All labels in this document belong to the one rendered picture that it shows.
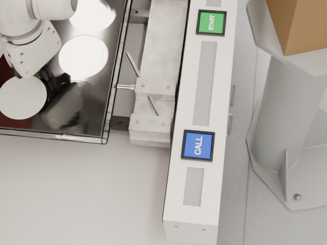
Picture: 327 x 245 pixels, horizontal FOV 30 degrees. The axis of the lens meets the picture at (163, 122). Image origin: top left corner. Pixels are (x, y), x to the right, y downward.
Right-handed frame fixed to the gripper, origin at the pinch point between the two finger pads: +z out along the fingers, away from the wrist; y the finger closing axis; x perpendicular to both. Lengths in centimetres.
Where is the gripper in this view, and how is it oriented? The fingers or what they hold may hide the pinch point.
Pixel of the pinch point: (42, 69)
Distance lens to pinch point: 123.8
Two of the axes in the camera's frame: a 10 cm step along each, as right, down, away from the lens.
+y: 6.5, -7.0, 2.9
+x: -7.6, -5.7, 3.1
